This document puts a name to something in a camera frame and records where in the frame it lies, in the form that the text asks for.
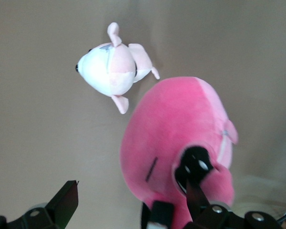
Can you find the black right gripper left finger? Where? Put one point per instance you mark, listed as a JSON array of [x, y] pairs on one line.
[[64, 202]]

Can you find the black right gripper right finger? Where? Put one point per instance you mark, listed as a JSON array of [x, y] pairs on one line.
[[196, 193]]

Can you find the round pink plush toy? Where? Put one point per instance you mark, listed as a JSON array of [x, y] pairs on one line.
[[171, 133]]

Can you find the pale pink white plush dog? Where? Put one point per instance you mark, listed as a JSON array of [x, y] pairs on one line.
[[107, 69]]

